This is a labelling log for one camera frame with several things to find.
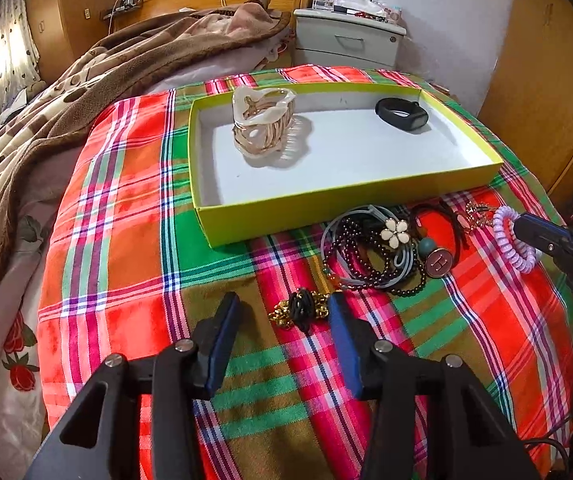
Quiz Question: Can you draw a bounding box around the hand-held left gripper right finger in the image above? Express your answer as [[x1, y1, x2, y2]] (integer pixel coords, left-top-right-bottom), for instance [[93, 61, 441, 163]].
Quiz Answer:
[[327, 291, 542, 480]]

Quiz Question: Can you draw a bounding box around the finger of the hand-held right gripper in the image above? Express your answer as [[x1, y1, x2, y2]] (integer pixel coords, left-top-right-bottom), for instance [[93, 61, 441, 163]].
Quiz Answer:
[[513, 213, 573, 261]]

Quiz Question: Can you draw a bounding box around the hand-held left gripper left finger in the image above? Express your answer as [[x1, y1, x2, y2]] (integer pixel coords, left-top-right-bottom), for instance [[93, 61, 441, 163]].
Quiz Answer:
[[25, 292, 241, 480]]

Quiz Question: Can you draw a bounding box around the purple spiral hair tie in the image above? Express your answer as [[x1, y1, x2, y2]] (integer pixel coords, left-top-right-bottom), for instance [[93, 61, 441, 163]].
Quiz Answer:
[[493, 205, 542, 273]]

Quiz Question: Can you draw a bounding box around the black and gold chain ornament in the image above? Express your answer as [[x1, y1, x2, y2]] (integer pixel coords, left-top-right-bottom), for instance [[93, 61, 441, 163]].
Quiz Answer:
[[268, 287, 335, 333]]

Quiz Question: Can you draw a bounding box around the gold rhinestone hair clip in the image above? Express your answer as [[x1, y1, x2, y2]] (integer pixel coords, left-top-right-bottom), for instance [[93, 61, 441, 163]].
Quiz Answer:
[[459, 200, 492, 233]]

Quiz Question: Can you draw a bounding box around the black hair tie with charm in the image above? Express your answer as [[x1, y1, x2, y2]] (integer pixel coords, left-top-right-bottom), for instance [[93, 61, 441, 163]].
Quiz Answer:
[[409, 200, 472, 281]]

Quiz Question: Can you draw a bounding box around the dark beaded bracelet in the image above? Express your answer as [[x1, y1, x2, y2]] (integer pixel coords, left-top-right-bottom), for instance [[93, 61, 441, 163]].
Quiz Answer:
[[323, 210, 425, 296]]

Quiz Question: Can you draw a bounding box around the grey flower hair tie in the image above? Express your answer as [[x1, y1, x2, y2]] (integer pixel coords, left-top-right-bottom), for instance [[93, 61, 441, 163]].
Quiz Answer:
[[323, 205, 417, 286]]

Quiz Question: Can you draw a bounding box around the yellow-green cardboard box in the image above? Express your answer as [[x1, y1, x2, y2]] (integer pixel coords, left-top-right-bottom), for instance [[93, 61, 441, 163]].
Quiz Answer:
[[188, 81, 504, 249]]

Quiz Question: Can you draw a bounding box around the plaid cloth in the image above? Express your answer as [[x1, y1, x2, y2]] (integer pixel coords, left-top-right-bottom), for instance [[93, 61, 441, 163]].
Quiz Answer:
[[36, 64, 573, 480]]

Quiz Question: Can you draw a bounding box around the wooden door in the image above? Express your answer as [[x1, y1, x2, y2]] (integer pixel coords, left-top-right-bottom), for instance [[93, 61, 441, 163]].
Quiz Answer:
[[479, 0, 573, 201]]

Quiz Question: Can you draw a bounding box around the black fitness band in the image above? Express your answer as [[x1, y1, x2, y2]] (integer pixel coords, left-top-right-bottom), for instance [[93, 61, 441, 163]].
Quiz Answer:
[[375, 97, 430, 133]]

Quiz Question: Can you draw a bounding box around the floral bed sheet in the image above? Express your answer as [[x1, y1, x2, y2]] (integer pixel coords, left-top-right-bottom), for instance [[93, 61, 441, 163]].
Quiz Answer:
[[0, 50, 295, 480]]

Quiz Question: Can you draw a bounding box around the cream hair claw clip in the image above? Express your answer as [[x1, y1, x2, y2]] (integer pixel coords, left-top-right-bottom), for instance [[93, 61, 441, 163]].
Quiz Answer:
[[230, 86, 313, 168]]

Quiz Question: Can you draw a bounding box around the grey nightstand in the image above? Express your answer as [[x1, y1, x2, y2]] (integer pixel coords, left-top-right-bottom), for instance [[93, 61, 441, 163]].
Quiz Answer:
[[294, 7, 407, 68]]

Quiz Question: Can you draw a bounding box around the nightstand clutter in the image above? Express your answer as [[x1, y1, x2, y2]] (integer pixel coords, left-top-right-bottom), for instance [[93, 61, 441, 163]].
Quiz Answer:
[[334, 0, 402, 23]]

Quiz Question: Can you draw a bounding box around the brown blanket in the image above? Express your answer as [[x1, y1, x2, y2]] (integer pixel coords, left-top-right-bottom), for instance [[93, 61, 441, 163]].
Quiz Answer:
[[0, 0, 292, 341]]

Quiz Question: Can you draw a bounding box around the dotted curtain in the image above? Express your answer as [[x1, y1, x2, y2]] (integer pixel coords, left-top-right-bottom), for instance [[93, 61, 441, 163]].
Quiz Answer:
[[0, 0, 42, 126]]

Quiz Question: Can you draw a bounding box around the wooden wardrobe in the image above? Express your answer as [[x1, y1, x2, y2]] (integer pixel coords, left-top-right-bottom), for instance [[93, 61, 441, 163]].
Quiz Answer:
[[21, 0, 120, 81]]

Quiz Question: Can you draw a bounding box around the black cable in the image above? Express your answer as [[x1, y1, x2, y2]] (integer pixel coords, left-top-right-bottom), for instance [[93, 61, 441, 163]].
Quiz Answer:
[[524, 437, 570, 466]]

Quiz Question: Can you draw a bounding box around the power strip with cables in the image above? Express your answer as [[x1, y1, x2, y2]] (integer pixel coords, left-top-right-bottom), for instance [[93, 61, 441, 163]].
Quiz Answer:
[[104, 0, 142, 18]]

